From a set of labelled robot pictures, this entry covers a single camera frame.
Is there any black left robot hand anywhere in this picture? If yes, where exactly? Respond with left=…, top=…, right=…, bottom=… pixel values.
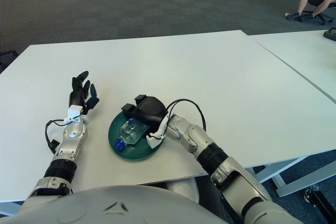
left=68, top=70, right=100, bottom=116

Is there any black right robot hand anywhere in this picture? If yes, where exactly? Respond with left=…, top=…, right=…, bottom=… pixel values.
left=121, top=94, right=169, bottom=133

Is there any clear bottle blue cap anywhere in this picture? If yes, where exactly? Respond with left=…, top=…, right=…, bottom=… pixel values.
left=113, top=120, right=150, bottom=153

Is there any green round plate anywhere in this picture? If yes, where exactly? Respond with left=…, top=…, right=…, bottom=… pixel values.
left=108, top=111, right=166, bottom=162

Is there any black office chair with jacket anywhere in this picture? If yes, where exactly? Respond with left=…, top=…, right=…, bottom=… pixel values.
left=0, top=49, right=19, bottom=74

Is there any grey robot leg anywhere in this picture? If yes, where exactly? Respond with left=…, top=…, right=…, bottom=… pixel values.
left=162, top=179, right=200, bottom=204

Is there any grey robot torso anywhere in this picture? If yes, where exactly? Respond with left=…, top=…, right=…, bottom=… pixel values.
left=0, top=184, right=226, bottom=224

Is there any black device on table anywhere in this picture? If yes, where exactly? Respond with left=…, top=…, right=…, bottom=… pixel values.
left=323, top=26, right=336, bottom=40

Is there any black swivel chair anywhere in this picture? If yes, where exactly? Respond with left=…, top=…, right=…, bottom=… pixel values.
left=299, top=0, right=334, bottom=25

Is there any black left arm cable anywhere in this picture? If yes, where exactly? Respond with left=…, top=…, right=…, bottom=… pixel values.
left=44, top=119, right=70, bottom=155

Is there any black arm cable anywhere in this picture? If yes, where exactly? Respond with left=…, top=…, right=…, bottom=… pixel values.
left=44, top=119, right=70, bottom=155
left=160, top=99, right=207, bottom=133

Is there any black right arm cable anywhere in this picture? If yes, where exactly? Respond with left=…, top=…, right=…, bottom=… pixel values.
left=160, top=99, right=207, bottom=133

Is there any black stand frame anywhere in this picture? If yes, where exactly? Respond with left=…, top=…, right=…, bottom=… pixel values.
left=303, top=185, right=336, bottom=217

